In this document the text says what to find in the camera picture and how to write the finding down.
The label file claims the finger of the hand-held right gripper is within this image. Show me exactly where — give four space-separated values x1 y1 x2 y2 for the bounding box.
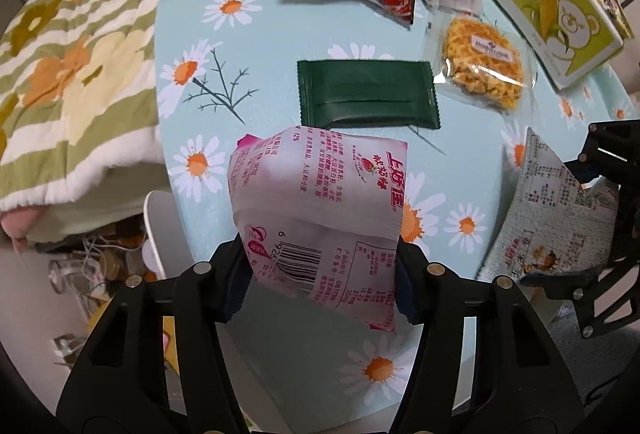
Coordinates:
564 120 640 189
519 187 640 341

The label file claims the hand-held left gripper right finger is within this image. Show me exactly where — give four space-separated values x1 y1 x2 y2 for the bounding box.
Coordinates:
394 237 587 434

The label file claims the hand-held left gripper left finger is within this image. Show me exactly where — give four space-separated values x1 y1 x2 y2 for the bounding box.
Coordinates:
57 237 251 434

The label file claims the yellow white snack packet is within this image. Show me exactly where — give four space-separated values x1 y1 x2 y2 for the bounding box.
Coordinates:
475 127 621 286

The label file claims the pink white snack packet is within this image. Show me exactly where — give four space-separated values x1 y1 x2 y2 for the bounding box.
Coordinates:
227 125 410 334

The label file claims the white curved chair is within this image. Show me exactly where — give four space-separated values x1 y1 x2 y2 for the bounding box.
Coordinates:
142 190 182 280

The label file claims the clear waffle packet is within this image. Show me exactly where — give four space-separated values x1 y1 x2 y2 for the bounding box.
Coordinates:
425 14 538 115

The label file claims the dark green snack packet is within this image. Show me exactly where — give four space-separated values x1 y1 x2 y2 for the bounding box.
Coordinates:
296 59 441 131

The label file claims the pink cloth under blanket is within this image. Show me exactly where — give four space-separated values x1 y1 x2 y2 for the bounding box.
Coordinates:
0 207 46 256

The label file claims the floral striped blanket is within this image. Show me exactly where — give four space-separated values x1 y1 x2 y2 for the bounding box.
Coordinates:
0 0 301 215

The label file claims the floor clutter with cables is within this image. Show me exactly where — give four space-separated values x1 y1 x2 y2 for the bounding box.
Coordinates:
46 221 168 355

